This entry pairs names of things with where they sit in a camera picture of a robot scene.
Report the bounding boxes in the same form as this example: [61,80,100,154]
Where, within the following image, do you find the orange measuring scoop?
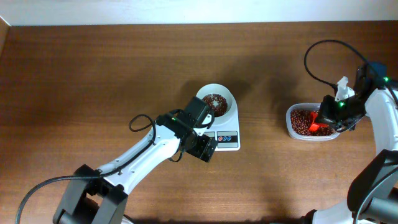
[308,111,328,132]

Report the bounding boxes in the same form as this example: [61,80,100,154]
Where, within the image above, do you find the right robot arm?
[300,62,397,223]

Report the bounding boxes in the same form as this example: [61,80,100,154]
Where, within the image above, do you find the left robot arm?
[52,96,217,223]

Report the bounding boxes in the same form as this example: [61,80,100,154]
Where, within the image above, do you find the white digital kitchen scale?
[204,99,241,151]

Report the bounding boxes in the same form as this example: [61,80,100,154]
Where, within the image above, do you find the white bowl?
[196,83,238,125]

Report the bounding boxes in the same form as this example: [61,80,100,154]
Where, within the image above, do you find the red beans in container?
[290,110,335,136]

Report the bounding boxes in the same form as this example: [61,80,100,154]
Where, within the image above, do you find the clear plastic container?
[286,103,339,141]

